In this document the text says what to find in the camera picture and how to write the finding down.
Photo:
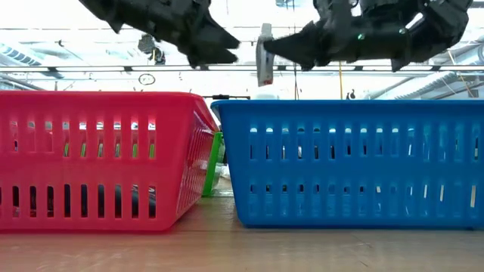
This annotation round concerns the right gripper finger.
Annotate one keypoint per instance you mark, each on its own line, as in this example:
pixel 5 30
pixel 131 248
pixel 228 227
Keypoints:
pixel 306 43
pixel 310 64

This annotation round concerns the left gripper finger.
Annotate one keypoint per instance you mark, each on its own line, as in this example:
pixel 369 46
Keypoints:
pixel 208 56
pixel 204 34

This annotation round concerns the white toothpaste tube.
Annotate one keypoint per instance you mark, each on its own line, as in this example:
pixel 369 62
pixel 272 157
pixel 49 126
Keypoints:
pixel 264 72

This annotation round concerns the dark blue tube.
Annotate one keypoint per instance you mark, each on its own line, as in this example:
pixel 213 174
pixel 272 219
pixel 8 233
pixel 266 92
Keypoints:
pixel 117 200

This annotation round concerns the short black bar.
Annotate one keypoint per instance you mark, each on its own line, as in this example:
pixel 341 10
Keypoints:
pixel 227 97

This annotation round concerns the long ceiling light strip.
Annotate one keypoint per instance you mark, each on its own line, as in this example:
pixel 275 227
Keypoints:
pixel 94 68

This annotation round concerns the green plastic basket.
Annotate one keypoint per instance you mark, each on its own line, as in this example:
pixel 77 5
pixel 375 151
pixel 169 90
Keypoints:
pixel 211 166

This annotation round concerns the blue plastic basket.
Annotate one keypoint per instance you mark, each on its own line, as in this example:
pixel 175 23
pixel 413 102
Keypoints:
pixel 340 170

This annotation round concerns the red plastic basket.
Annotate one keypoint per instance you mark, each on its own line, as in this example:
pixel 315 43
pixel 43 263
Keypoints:
pixel 113 170

